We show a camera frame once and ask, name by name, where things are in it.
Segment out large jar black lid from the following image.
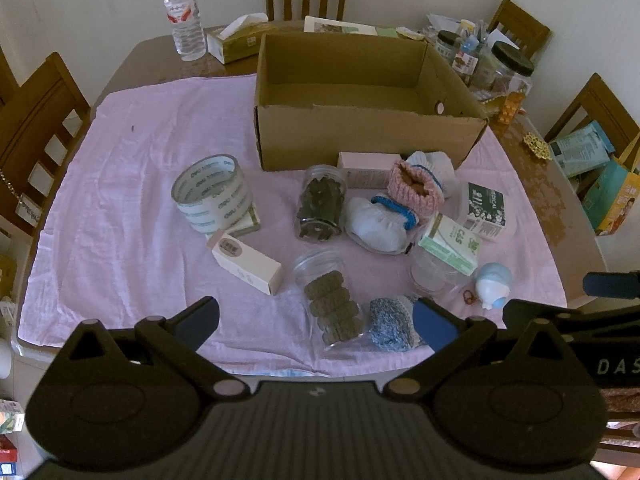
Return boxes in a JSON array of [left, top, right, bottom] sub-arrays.
[[472, 41, 536, 101]]

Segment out gold ornament coaster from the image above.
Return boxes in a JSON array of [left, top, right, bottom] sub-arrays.
[[522, 131, 551, 162]]

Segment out clear plastic water bottle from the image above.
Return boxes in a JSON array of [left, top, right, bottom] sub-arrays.
[[164, 0, 207, 62]]

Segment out dark green white box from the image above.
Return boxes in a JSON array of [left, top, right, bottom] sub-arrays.
[[457, 181, 513, 243]]

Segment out white sock blue knit cuff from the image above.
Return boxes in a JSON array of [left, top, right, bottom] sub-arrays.
[[345, 195, 418, 255]]

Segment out colourful printed carton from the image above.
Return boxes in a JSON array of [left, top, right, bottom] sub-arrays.
[[582, 157, 640, 237]]

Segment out white sock blue stripe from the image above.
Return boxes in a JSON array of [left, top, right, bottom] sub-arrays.
[[405, 151, 458, 198]]

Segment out large clear tape roll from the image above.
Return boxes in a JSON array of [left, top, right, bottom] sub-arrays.
[[171, 156, 254, 233]]

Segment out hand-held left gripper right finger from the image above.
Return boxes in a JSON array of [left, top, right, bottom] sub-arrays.
[[382, 297, 581, 404]]

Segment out olive tissue box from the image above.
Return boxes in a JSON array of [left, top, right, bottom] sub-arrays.
[[206, 12, 281, 65]]

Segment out small olive white box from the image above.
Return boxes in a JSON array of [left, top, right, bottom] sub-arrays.
[[227, 205, 262, 237]]

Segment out white printed booklet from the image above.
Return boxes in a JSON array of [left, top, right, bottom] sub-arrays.
[[303, 16, 379, 37]]

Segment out clear plastic jar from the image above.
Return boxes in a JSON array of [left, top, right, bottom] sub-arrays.
[[409, 245, 476, 296]]

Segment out clear jar dark pellets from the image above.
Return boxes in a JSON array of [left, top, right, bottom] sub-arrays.
[[295, 164, 348, 242]]

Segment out light green white box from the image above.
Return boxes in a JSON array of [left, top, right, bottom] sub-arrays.
[[417, 212, 483, 277]]

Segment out clear jar of green discs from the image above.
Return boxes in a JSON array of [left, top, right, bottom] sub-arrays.
[[292, 249, 366, 353]]

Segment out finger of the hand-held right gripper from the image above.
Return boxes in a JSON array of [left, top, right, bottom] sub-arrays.
[[502, 299, 588, 334], [583, 270, 640, 301]]

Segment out pink table cloth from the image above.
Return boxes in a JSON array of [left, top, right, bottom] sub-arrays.
[[17, 74, 568, 378]]

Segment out green printed packet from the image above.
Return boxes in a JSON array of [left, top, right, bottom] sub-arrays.
[[550, 122, 617, 178]]

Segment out plain pink box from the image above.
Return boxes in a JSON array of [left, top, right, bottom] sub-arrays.
[[336, 152, 403, 190]]

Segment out brown cardboard box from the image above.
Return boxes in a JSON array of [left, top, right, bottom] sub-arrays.
[[254, 32, 490, 173]]

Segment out orange pill blister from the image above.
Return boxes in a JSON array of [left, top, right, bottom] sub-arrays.
[[495, 91, 527, 126]]

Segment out white box brown label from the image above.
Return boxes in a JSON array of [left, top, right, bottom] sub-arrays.
[[206, 228, 283, 297]]

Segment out small brown printed packet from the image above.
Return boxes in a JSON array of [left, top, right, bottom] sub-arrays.
[[452, 52, 481, 86]]

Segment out white tag on chain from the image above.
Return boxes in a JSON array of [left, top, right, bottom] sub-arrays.
[[17, 192, 48, 226]]

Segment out pink knitted sock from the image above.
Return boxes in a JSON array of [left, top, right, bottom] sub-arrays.
[[387, 160, 446, 221]]

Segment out small jar black lid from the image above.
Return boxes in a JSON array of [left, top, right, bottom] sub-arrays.
[[435, 30, 463, 68]]

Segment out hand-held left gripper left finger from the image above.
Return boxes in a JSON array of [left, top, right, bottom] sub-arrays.
[[60, 296, 251, 402]]

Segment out brown wooden desktop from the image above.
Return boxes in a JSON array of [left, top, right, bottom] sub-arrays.
[[90, 22, 608, 311]]

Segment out white paper sheet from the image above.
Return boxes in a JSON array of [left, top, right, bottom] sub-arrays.
[[487, 27, 521, 53]]

